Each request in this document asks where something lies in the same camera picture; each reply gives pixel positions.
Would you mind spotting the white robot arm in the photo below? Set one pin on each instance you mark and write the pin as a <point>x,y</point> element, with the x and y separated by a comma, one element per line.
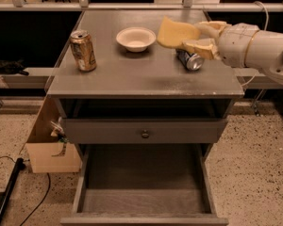
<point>265,54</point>

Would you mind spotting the grey drawer cabinet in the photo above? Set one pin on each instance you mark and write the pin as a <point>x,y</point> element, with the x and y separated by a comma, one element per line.
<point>148,85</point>

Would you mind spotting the gold soda can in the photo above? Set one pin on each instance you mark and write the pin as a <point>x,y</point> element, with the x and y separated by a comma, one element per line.
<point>82,49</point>

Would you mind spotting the blue soda can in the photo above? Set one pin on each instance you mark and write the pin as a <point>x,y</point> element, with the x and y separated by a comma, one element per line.
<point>190,61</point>

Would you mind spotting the open middle drawer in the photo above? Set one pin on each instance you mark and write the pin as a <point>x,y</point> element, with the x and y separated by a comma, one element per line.
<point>143,185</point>

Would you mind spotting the metal frame rail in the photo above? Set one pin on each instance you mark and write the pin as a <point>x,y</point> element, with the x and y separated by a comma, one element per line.
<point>227,7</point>

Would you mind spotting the cardboard box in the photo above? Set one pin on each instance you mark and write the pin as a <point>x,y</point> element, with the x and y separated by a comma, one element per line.
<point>48,153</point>

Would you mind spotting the white paper bowl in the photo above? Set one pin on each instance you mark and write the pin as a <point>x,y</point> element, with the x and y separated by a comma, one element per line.
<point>136,39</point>

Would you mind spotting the yellow sponge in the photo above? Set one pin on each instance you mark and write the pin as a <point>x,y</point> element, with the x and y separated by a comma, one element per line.
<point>172,34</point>

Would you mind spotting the closed top drawer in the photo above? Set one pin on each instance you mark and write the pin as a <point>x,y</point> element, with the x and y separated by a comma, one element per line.
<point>128,131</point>

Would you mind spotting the black bar on floor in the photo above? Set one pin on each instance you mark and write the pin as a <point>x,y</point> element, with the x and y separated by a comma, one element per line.
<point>5,195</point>

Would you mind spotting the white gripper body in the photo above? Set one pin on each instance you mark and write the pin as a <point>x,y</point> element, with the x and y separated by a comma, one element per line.
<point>235,43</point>

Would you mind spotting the round drawer knob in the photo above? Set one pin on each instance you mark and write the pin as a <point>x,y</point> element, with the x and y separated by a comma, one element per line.
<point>145,134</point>

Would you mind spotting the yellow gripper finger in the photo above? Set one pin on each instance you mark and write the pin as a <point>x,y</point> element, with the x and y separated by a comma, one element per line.
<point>213,29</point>
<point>205,48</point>

